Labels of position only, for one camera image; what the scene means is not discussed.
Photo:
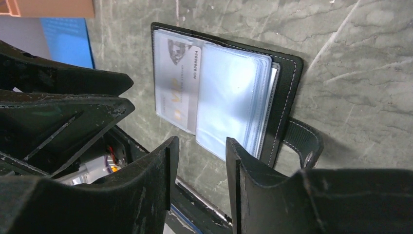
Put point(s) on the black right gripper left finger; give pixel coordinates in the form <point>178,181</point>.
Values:
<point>133,200</point>

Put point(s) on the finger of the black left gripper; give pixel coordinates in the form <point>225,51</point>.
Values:
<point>32,74</point>

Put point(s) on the orange mesh file organizer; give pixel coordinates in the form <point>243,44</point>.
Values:
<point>47,8</point>

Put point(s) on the white VIP card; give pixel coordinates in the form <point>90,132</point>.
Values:
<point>176,63</point>

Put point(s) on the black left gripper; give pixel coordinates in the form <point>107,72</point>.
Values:
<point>43,134</point>

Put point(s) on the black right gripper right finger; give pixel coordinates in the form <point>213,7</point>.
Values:
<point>316,201</point>

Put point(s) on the black leather card holder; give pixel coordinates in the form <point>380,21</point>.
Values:
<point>246,93</point>

